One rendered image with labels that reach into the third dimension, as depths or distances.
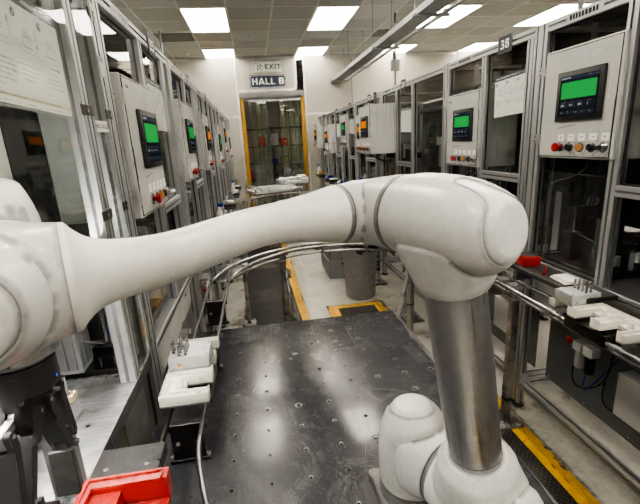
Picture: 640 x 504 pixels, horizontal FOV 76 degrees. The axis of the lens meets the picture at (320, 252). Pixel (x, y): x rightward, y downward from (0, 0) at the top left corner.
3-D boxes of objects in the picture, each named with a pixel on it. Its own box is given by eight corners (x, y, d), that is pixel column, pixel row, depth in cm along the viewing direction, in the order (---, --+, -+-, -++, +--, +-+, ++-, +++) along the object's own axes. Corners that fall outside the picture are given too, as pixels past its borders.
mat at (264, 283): (323, 358, 305) (323, 357, 304) (242, 369, 297) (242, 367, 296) (277, 220, 864) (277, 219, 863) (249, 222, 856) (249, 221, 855)
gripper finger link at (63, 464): (47, 454, 56) (49, 450, 56) (57, 497, 57) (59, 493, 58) (71, 450, 56) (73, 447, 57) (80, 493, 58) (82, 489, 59)
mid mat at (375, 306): (419, 348, 311) (419, 347, 311) (349, 358, 304) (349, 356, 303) (380, 300, 407) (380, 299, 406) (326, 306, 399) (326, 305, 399)
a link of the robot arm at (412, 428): (411, 444, 114) (411, 374, 108) (465, 487, 99) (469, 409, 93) (365, 471, 106) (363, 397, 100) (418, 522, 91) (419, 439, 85)
